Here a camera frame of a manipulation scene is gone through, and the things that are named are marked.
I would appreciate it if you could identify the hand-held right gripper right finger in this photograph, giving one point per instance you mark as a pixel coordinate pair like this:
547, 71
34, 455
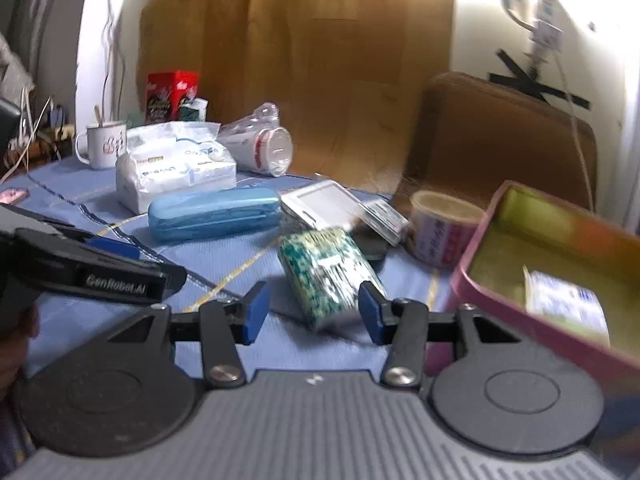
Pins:
370, 317

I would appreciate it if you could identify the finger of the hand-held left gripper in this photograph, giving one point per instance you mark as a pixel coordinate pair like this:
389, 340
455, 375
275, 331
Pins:
112, 250
115, 285

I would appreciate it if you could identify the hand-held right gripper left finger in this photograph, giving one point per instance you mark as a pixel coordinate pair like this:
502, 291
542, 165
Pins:
255, 312

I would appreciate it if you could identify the green patterned tissue packet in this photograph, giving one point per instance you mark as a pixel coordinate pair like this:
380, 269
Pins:
330, 275

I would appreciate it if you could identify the blue glasses case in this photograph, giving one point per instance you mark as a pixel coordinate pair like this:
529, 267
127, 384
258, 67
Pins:
215, 212

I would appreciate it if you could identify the pink tin box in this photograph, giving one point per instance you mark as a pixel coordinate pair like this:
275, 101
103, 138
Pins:
545, 260

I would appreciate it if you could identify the flat black object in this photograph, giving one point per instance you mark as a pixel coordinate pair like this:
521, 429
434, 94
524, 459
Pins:
372, 252

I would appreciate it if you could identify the blue tablecloth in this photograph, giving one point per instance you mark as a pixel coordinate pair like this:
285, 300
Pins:
75, 195

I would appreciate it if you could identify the white enamel mug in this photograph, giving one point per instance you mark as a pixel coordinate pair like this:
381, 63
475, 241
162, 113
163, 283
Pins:
102, 145

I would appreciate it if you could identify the white tissue pack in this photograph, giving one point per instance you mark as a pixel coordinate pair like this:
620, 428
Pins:
175, 165

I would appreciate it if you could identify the yellow lid snack cup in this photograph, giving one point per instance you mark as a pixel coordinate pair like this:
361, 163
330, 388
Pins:
442, 230

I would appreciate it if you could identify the clear white plastic case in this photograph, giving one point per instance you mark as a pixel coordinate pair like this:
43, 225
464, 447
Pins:
335, 205

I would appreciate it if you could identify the wooden spoon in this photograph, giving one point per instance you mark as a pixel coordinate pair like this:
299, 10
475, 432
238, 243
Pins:
98, 116

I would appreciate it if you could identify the small green white packet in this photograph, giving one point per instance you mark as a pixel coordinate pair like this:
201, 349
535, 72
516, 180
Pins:
192, 109

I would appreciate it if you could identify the red carton box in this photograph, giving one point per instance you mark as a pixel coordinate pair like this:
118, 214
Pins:
170, 95

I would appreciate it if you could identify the plastic bag with paper cup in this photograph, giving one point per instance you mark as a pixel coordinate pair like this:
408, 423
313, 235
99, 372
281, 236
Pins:
260, 142

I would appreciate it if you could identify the white blue printed packet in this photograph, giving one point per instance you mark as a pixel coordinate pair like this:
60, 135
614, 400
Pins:
570, 305

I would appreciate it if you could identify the brown chair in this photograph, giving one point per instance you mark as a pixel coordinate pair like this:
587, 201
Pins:
500, 130

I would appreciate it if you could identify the wooden board panel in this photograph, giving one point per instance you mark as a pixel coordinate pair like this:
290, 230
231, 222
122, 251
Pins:
300, 70

